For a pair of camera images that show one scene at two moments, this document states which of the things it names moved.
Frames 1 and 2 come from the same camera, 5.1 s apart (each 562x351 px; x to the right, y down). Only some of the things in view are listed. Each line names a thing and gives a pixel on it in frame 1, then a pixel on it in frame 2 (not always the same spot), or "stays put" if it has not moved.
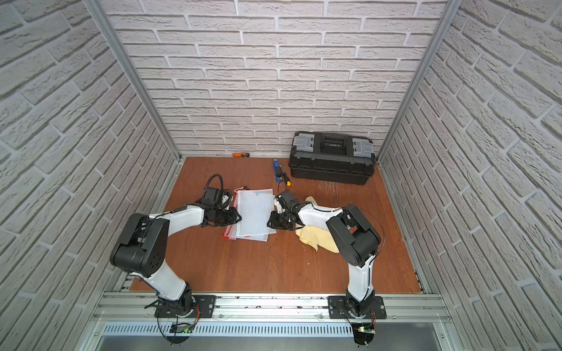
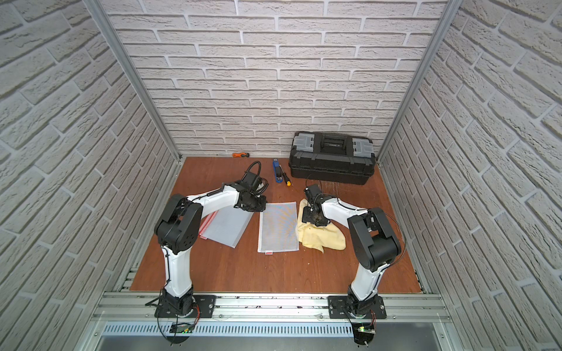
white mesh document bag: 255,207 -> 278,228
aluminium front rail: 268,308 stays put
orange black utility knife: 240,155 stays put
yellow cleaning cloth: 315,236 stays put
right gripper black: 275,221 -> 307,217
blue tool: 277,170 stays put
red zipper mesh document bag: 231,231 -> 212,227
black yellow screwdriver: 287,179 stays put
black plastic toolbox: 332,157 stays put
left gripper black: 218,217 -> 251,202
